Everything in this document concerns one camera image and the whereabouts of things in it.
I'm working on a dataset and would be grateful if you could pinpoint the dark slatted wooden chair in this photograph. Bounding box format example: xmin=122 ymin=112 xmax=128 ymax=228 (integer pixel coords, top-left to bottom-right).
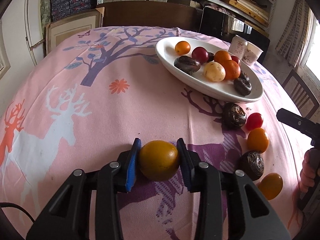
xmin=282 ymin=69 xmax=320 ymax=121

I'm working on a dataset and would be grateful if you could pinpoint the small orange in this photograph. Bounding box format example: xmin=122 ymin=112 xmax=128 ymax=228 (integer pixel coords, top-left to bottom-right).
xmin=174 ymin=41 xmax=191 ymax=55

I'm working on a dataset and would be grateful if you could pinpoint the stack of blue patterned boxes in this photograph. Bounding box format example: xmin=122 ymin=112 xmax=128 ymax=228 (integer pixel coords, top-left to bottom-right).
xmin=50 ymin=0 xmax=98 ymax=22

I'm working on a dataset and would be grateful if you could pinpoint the white paper cup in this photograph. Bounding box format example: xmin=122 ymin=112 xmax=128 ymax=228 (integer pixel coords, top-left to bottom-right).
xmin=242 ymin=42 xmax=264 ymax=67

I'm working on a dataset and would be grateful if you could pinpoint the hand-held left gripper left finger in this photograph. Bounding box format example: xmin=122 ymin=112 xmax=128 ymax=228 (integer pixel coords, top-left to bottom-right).
xmin=26 ymin=138 xmax=142 ymax=240

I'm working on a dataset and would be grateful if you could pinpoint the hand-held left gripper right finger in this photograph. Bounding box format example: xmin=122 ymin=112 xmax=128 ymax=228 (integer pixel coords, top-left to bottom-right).
xmin=176 ymin=138 xmax=292 ymax=240

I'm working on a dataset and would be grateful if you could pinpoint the large orange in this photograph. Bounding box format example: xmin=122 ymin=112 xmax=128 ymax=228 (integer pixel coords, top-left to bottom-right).
xmin=221 ymin=60 xmax=241 ymax=80
xmin=257 ymin=173 xmax=284 ymax=200
xmin=214 ymin=50 xmax=232 ymax=64
xmin=247 ymin=128 xmax=270 ymax=153

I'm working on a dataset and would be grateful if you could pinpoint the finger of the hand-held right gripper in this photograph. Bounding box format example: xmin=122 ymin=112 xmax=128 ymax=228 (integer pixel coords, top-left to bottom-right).
xmin=277 ymin=108 xmax=320 ymax=145

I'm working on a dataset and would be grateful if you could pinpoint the pink drink can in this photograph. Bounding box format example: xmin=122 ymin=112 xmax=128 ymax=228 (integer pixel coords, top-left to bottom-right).
xmin=229 ymin=35 xmax=248 ymax=57

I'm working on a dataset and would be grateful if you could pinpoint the yellow-green plum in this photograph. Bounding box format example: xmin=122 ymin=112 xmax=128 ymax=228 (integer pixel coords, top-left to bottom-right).
xmin=139 ymin=140 xmax=180 ymax=182

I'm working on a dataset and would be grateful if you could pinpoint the leaning white board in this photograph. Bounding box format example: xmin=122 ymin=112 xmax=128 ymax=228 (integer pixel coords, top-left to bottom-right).
xmin=24 ymin=0 xmax=47 ymax=53

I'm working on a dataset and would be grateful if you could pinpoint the white framed window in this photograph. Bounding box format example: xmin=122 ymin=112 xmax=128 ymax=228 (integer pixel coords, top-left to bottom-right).
xmin=0 ymin=12 xmax=12 ymax=82

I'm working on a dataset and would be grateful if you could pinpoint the pale yellow fruit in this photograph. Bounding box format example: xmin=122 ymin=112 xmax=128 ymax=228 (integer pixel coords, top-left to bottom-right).
xmin=203 ymin=61 xmax=226 ymax=82

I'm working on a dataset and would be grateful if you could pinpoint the black cable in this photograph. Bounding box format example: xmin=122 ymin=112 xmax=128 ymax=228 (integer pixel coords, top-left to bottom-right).
xmin=0 ymin=202 xmax=36 ymax=223

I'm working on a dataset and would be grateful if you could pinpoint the person's right hand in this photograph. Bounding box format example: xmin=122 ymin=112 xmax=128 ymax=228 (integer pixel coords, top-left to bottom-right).
xmin=299 ymin=149 xmax=317 ymax=193

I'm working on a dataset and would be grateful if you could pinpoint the dark wooden cabinet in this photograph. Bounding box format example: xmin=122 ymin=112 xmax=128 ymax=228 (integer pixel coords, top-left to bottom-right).
xmin=96 ymin=3 xmax=270 ymax=55

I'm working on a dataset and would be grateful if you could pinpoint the leaning picture frame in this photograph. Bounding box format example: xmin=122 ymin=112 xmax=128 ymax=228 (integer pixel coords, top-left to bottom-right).
xmin=44 ymin=7 xmax=105 ymax=55

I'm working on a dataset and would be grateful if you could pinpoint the white oval plate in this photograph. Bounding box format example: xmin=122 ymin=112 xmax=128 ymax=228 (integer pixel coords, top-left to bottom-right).
xmin=155 ymin=37 xmax=264 ymax=103

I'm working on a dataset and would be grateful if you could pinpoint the pink deer print tablecloth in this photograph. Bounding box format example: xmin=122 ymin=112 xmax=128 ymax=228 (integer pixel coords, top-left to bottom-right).
xmin=0 ymin=26 xmax=320 ymax=240

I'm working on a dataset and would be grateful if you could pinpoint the brick pattern curtain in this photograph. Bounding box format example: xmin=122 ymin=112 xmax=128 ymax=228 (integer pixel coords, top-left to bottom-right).
xmin=275 ymin=0 xmax=312 ymax=68

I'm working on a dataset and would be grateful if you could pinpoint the bright window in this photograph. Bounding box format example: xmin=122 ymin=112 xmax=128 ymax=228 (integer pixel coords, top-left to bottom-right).
xmin=299 ymin=0 xmax=320 ymax=70

